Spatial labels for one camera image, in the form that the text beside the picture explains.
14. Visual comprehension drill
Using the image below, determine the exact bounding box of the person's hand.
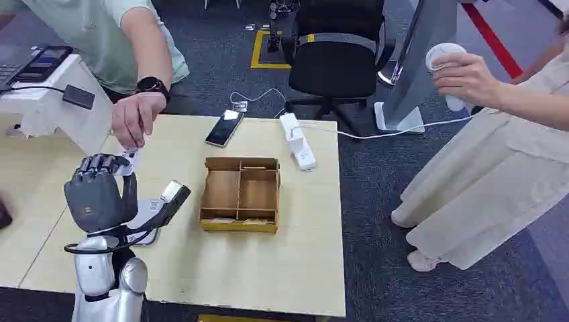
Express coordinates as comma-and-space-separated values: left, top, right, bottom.
431, 52, 503, 107

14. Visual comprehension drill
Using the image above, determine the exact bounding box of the person's left hand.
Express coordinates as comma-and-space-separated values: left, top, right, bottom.
111, 92, 168, 151

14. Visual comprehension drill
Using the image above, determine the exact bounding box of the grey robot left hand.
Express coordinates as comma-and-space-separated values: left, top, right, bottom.
63, 153, 140, 234

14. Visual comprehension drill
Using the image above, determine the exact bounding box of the white handheld device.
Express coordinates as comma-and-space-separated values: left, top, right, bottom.
425, 42, 474, 113

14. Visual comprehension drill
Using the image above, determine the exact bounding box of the white printed card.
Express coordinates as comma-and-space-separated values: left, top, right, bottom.
116, 148, 144, 177

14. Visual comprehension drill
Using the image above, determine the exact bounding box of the black wristwatch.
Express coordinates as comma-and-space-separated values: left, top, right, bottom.
136, 76, 171, 104

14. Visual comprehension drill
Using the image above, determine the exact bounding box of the grey standing display panel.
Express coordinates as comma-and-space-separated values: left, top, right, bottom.
373, 0, 461, 134

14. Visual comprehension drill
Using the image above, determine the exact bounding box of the red floor tape stripe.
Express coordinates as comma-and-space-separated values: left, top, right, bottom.
460, 2, 525, 80

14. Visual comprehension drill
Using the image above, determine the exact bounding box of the grey flat card reader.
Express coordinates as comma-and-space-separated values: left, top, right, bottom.
126, 199, 166, 246

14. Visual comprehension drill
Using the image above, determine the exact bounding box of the black adapter box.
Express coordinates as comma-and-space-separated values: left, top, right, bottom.
62, 84, 96, 111

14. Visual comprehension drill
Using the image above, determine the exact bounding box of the black smartphone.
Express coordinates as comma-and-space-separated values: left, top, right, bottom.
205, 109, 245, 148

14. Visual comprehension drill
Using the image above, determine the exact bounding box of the dark object at desk edge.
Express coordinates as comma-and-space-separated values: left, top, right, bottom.
0, 200, 13, 231

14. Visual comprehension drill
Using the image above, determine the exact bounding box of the person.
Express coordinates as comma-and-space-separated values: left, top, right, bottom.
0, 0, 192, 117
391, 15, 569, 273

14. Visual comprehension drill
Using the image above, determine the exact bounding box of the crumpled white paper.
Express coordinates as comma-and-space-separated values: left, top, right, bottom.
19, 111, 58, 139

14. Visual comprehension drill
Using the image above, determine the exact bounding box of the black tablet phone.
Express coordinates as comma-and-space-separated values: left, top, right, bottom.
13, 46, 74, 84

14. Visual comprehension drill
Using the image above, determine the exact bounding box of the grey laptop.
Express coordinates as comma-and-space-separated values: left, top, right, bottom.
0, 44, 46, 93

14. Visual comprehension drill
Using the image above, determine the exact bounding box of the black office chair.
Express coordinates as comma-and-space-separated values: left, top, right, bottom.
280, 0, 397, 139

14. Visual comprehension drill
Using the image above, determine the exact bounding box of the wooden compartment box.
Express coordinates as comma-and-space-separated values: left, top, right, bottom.
199, 156, 282, 235

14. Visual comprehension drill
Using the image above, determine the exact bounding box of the person's foot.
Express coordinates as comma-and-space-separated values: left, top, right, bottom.
407, 250, 441, 273
391, 209, 417, 229

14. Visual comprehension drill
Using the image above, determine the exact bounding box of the white plug adapter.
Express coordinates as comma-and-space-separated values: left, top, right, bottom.
287, 126, 306, 154

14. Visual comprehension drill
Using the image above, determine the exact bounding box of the white power strip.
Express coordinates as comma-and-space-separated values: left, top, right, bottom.
278, 112, 317, 172

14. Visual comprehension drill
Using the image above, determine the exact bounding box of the yellow floor tape strip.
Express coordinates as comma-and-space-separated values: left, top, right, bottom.
197, 314, 330, 322

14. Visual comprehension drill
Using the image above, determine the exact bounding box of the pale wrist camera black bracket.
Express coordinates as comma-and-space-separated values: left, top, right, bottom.
126, 180, 192, 237

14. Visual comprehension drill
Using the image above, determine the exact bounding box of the thin black cable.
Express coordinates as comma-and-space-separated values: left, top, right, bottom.
9, 84, 65, 95

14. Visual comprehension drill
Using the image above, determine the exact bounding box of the white floor cable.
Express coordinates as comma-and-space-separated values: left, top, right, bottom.
229, 88, 288, 119

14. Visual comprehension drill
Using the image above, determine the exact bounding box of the white charging cable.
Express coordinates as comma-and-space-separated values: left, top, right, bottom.
289, 113, 476, 141

